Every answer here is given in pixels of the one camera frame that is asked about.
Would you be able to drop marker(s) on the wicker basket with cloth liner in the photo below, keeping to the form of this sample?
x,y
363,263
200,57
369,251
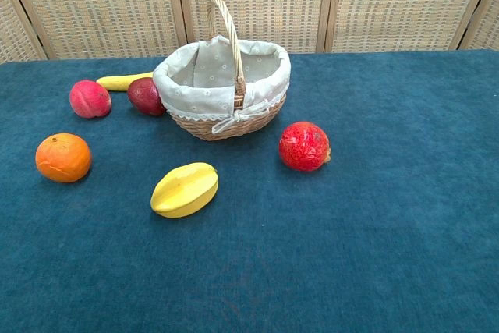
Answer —
x,y
218,91

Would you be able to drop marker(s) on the red pomegranate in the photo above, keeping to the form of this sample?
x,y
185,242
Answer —
x,y
304,147

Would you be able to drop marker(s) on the yellow starfruit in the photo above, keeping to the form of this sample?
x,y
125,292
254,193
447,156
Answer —
x,y
184,190

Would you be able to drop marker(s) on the dark red apple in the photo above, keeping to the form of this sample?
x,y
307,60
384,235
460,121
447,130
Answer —
x,y
144,97

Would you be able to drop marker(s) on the blue table cloth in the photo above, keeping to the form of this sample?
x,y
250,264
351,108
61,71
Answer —
x,y
351,212

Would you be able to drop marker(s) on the yellow banana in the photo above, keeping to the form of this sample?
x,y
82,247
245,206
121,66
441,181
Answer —
x,y
121,81

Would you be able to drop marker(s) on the pink red peach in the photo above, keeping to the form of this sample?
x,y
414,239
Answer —
x,y
89,99

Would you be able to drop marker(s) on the orange fruit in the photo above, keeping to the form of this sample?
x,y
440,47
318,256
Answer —
x,y
63,157

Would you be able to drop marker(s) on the woven folding screen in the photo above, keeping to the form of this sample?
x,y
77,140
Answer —
x,y
117,5

